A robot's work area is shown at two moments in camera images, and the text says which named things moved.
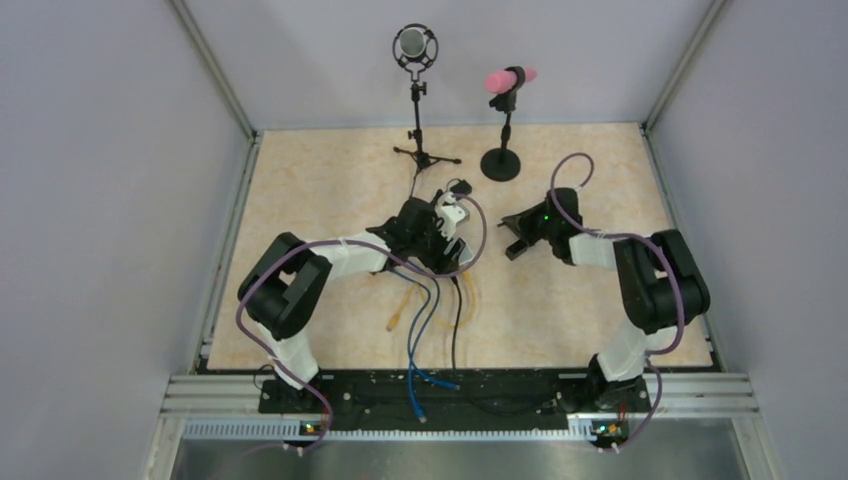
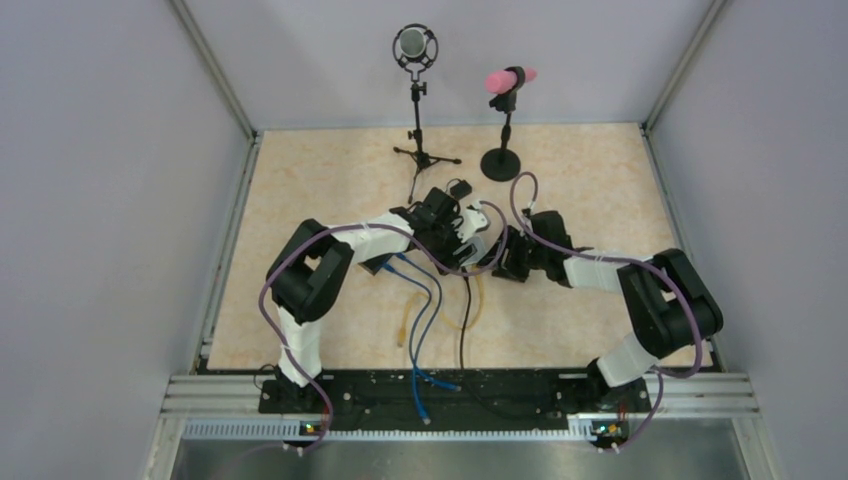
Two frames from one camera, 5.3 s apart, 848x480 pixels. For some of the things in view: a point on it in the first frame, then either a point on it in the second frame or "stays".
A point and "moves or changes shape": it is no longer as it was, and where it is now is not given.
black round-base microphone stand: [501, 165] stays
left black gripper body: [430, 246] stays
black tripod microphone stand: [422, 161] stays
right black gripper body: [534, 226] → [523, 256]
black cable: [457, 323] moves or changes shape
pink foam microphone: [501, 81] stays
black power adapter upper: [462, 187] stays
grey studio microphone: [415, 47] stays
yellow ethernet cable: [395, 318] moves or changes shape
